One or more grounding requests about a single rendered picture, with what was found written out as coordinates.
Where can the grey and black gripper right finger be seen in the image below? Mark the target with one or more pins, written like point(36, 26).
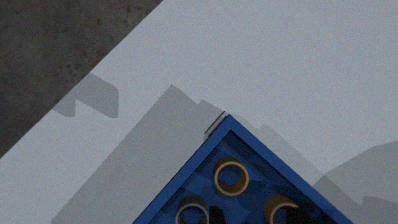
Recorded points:
point(295, 215)

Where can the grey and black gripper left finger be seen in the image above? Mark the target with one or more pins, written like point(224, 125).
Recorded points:
point(216, 215)

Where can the bronze bushing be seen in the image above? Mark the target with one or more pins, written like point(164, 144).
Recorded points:
point(231, 190)
point(273, 203)

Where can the grey metal bushing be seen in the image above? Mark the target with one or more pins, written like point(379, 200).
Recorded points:
point(192, 200)

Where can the blue crate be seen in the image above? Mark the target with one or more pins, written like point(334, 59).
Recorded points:
point(268, 176)

